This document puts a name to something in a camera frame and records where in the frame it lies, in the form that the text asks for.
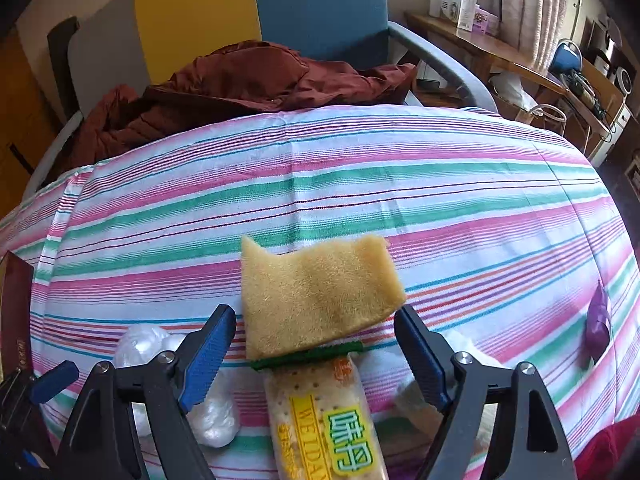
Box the white carton on desk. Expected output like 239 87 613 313
440 0 477 32

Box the orange wooden wardrobe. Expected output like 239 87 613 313
0 29 62 216

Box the blue bag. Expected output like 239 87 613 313
549 38 584 75

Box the green cracker packet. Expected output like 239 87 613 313
250 341 388 480

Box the wooden desk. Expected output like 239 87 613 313
405 12 610 139

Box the grey yellow blue chair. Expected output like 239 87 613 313
23 0 497 198

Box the white plastic wrapped ball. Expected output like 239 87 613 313
113 324 169 368

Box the purple snack wrapper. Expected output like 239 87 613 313
584 282 611 362

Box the pink patterned curtain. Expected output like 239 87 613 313
500 0 567 70

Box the dark red jacket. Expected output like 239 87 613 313
58 40 416 171

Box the rolled white sock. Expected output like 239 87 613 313
394 328 501 456

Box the red pillow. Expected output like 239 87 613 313
575 414 639 479

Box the striped bed sheet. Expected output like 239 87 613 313
1 105 639 479

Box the yellow sponge block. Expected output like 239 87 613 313
241 235 406 361

